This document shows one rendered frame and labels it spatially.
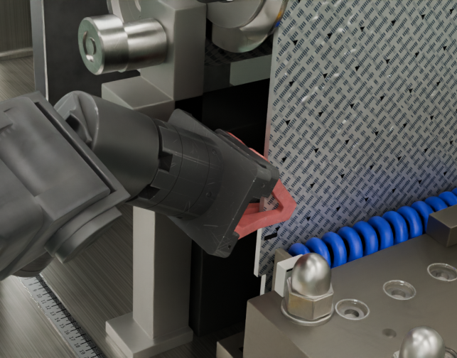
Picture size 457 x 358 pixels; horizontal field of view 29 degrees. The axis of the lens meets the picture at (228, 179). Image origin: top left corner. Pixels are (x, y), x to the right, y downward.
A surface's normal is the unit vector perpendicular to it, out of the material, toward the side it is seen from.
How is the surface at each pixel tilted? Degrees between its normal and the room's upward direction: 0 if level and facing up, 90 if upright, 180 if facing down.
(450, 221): 0
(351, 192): 90
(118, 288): 0
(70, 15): 90
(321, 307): 90
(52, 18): 90
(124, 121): 46
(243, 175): 60
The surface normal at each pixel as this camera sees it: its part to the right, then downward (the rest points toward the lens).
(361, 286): 0.05, -0.87
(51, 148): 0.55, -0.54
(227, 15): -0.83, 0.24
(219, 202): -0.69, -0.23
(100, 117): 0.72, -0.35
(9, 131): 0.28, -0.32
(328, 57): 0.55, 0.44
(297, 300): -0.44, 0.43
